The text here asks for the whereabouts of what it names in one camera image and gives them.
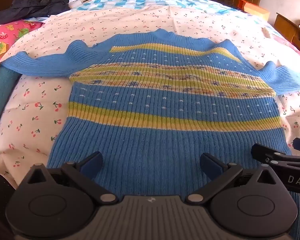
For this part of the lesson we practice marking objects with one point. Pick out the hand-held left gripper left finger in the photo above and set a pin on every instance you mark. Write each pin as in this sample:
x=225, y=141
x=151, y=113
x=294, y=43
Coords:
x=93, y=163

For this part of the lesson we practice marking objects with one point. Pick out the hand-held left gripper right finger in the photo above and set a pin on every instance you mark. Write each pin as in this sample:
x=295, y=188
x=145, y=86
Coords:
x=210, y=165

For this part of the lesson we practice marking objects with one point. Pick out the blue striped knitted sweater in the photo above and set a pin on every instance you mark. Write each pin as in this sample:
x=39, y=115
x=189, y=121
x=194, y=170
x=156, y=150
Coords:
x=150, y=100

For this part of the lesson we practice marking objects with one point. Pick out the cherry print blanket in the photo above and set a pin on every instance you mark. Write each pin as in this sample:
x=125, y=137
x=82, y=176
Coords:
x=40, y=100

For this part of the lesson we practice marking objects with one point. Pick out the teal cloth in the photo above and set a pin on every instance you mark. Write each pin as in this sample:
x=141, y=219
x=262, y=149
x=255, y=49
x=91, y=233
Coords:
x=2, y=100

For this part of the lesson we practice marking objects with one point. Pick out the wooden desk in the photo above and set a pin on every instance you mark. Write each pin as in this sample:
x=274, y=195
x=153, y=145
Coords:
x=287, y=28

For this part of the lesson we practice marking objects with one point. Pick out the orange box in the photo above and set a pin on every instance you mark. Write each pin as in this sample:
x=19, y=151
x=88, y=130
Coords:
x=256, y=11

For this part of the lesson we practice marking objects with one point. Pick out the pink cartoon print bedsheet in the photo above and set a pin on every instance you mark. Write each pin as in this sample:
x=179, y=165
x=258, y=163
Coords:
x=10, y=37

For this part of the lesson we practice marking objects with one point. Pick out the dark jacket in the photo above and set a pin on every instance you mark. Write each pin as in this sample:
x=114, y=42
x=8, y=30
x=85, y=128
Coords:
x=35, y=7

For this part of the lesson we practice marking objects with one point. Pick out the blue white geometric bedsheet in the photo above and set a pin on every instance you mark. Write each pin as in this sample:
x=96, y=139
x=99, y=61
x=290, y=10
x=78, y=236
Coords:
x=130, y=0

